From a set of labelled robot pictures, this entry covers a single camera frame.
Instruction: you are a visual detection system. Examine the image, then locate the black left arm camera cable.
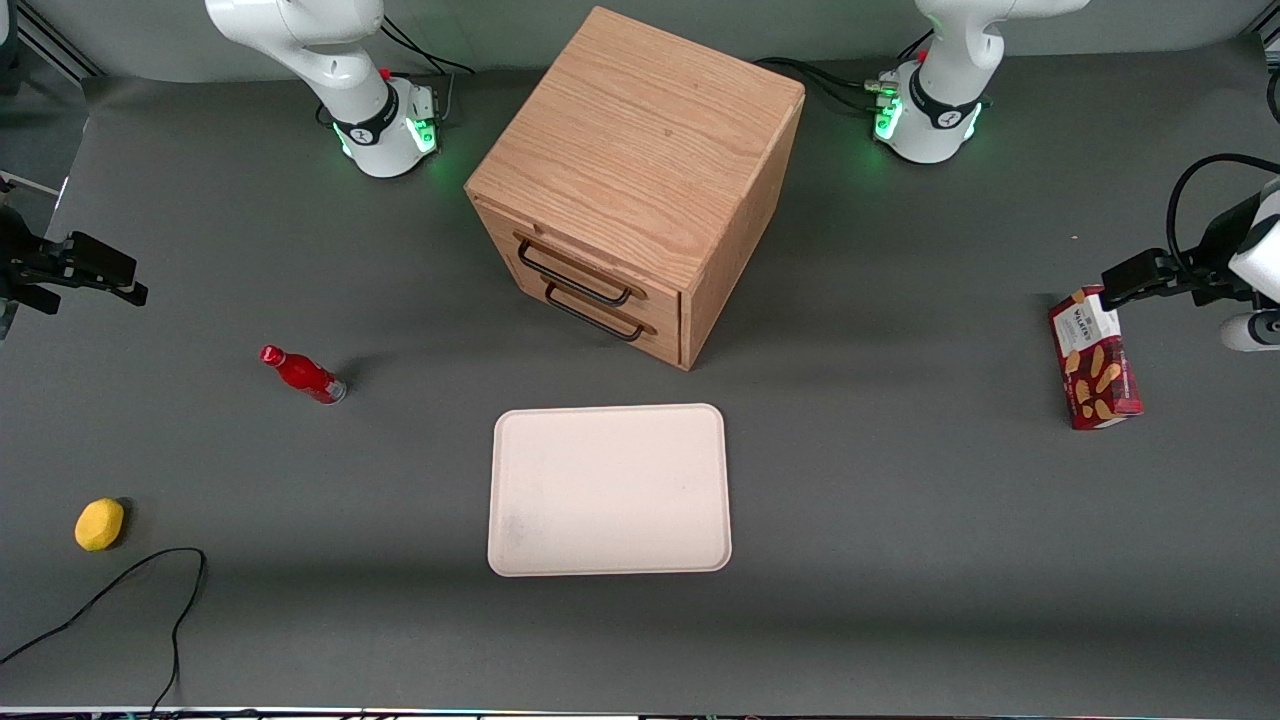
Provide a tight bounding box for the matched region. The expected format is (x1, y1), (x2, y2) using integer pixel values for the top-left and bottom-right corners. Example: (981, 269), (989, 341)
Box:
(1166, 153), (1280, 283)

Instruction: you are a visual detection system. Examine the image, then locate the black left arm base cable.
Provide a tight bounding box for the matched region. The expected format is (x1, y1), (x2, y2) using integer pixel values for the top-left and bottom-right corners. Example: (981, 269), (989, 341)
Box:
(755, 56), (896, 96)
(790, 64), (889, 114)

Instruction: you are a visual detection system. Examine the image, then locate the yellow lemon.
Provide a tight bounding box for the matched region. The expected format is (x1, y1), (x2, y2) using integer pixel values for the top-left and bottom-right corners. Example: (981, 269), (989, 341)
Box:
(74, 497), (126, 553)

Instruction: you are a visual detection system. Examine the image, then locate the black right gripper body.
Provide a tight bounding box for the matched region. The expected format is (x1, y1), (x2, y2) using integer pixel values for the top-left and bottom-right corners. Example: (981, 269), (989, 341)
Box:
(0, 205), (71, 293)

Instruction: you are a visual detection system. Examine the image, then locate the oak wooden cabinet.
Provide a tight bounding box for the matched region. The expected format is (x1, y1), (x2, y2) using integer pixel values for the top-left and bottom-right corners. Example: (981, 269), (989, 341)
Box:
(464, 7), (807, 373)

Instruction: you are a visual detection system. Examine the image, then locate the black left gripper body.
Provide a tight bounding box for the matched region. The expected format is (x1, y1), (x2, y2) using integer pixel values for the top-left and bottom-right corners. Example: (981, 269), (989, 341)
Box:
(1170, 194), (1264, 289)

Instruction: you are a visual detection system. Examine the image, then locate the dark aluminium frame rail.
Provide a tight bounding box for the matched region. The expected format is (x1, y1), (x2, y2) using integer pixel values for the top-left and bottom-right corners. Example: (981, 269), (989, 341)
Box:
(15, 0), (101, 81)

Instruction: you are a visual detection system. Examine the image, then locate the black metal drawer handle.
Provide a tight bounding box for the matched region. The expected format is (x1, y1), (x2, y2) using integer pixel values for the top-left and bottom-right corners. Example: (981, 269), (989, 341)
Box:
(543, 280), (649, 344)
(514, 232), (637, 307)

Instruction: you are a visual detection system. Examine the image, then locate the cream plastic tray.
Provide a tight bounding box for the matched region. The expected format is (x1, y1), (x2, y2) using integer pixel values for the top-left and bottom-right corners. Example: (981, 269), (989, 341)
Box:
(487, 403), (733, 578)

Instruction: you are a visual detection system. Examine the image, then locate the black arm base cable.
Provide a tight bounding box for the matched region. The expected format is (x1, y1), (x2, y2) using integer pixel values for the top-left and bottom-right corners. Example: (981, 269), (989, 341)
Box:
(755, 56), (896, 96)
(790, 64), (889, 114)
(378, 15), (477, 77)

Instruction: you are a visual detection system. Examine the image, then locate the red shortbread cookie box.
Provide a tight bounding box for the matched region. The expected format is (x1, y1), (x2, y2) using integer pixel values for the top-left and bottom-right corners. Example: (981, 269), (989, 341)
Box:
(1048, 285), (1144, 431)

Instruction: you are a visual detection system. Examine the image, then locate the black right arm base cable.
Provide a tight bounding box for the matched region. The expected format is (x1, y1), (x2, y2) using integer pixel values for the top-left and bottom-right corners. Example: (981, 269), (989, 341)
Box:
(378, 15), (477, 77)

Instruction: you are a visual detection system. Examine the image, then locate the red bottle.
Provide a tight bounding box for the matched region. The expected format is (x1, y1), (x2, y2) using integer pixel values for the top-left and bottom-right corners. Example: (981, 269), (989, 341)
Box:
(259, 344), (348, 406)

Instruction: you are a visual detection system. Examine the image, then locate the thin black loose cable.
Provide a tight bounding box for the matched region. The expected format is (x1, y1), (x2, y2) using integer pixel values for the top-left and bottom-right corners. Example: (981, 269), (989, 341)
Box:
(0, 546), (208, 716)

